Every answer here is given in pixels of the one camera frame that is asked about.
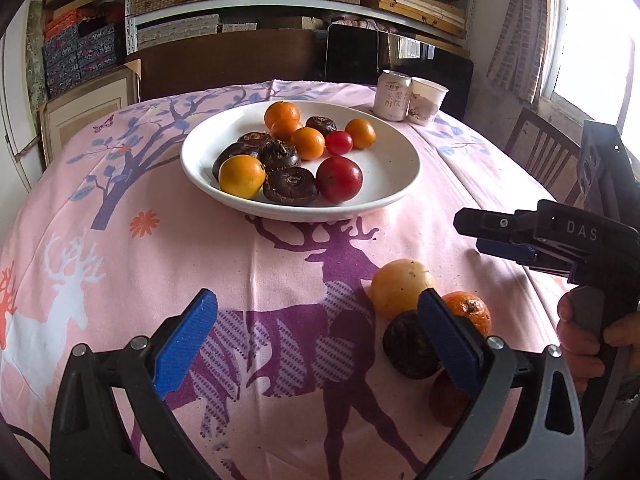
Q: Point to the window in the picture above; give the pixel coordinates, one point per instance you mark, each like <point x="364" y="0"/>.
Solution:
<point x="595" y="35"/>

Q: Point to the white oval plate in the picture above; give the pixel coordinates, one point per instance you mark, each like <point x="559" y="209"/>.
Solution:
<point x="390" y="170"/>

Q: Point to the small orange tomato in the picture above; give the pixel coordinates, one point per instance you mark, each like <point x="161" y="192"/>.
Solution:
<point x="360" y="133"/>

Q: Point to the orange patterned box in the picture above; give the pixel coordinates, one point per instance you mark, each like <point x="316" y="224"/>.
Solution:
<point x="62" y="25"/>

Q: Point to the brown wooden board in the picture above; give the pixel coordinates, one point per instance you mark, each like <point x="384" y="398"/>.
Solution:
<point x="225" y="60"/>

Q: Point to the wooden chair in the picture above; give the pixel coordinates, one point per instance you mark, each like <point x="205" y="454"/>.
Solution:
<point x="542" y="155"/>

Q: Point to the orange mandarin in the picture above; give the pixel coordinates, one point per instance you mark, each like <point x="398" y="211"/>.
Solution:
<point x="281" y="112"/>
<point x="470" y="310"/>
<point x="307" y="144"/>
<point x="285" y="130"/>

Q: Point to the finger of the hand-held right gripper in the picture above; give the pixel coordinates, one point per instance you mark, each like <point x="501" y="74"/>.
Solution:
<point x="505" y="250"/>
<point x="490" y="225"/>

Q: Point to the yellow-orange tomato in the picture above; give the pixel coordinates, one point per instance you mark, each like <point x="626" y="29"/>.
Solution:
<point x="241" y="176"/>

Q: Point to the black panel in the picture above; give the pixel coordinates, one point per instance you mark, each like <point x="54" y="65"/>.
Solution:
<point x="360" y="52"/>

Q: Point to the white paper cup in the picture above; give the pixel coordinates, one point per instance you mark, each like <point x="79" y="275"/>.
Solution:
<point x="427" y="102"/>

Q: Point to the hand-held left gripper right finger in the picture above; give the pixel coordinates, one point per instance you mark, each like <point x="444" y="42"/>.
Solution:
<point x="447" y="340"/>

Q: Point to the stack of wooden frames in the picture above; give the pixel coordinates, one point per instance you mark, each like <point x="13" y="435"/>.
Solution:
<point x="425" y="5"/>

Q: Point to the red cherry tomato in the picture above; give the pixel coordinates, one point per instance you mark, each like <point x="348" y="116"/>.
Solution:
<point x="339" y="143"/>

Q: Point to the framed picture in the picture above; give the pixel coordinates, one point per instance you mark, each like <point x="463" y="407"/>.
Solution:
<point x="85" y="110"/>

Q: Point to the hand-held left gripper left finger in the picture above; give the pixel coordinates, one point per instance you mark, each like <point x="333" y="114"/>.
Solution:
<point x="187" y="340"/>

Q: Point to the blue patterned storage boxes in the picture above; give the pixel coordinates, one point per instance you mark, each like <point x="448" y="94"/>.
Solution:
<point x="80" y="57"/>

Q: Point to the marbled green board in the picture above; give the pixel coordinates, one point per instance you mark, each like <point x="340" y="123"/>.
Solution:
<point x="36" y="55"/>

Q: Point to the dark brown water chestnut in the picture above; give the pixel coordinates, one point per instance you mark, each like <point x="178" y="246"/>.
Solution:
<point x="290" y="186"/>
<point x="321" y="124"/>
<point x="230" y="155"/>
<point x="407" y="345"/>
<point x="252" y="139"/>
<point x="279" y="155"/>

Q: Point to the pink deer-print tablecloth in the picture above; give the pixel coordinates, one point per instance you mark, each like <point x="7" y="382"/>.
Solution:
<point x="175" y="260"/>

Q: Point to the metal storage shelf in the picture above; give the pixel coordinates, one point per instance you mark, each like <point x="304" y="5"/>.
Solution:
<point x="131" y="5"/>

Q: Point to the patterned curtain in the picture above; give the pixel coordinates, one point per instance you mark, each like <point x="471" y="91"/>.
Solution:
<point x="525" y="30"/>

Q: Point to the person's right hand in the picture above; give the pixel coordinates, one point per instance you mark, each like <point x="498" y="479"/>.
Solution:
<point x="575" y="340"/>

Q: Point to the white beverage can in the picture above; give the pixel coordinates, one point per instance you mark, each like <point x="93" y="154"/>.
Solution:
<point x="392" y="95"/>

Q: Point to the white door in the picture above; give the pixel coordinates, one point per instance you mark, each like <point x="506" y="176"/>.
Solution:
<point x="17" y="125"/>

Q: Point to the pale yellow tomato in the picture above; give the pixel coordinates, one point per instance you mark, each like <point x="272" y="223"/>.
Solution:
<point x="397" y="287"/>

